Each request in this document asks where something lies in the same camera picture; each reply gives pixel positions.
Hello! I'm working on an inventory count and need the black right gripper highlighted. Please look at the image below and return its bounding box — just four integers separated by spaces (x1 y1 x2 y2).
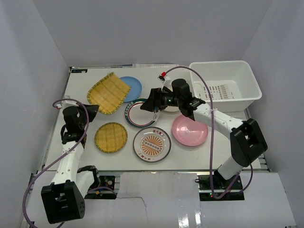
140 87 182 113

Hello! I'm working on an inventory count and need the green rimmed white plate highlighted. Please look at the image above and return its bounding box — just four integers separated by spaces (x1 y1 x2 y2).
124 98 159 128

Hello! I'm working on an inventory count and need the blue round plate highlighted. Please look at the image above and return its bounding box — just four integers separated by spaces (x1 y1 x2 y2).
120 76 142 103

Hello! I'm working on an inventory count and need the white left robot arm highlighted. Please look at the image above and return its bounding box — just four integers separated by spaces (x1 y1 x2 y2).
41 104 100 224

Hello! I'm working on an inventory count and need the white plastic bin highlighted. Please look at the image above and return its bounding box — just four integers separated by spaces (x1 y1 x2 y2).
189 60 262 113

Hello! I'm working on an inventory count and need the cream round plate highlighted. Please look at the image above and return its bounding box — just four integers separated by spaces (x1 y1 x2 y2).
164 95 180 113

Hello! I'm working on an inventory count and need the round woven bamboo tray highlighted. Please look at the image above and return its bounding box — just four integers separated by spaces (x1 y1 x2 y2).
95 122 128 153

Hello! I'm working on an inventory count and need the orange sunburst white plate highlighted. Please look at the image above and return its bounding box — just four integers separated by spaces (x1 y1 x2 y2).
133 127 172 163

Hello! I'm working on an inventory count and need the black label sticker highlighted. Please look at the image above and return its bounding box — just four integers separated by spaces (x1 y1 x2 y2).
71 69 87 74

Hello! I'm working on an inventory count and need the pink round plate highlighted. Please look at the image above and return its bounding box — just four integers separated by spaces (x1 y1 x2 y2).
171 115 209 147

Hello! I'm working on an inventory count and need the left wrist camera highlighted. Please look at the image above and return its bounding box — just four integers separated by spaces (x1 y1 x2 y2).
56 99 78 109

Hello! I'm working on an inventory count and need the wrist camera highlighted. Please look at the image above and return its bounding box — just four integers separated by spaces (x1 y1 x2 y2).
56 99 78 109
158 72 171 84

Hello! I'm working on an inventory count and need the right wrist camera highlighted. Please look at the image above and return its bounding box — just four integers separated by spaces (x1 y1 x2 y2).
158 72 171 84

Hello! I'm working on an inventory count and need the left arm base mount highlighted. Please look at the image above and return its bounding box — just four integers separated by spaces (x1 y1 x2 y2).
85 176 120 200

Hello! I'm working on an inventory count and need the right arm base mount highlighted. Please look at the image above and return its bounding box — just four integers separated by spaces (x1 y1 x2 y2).
195 175 245 202

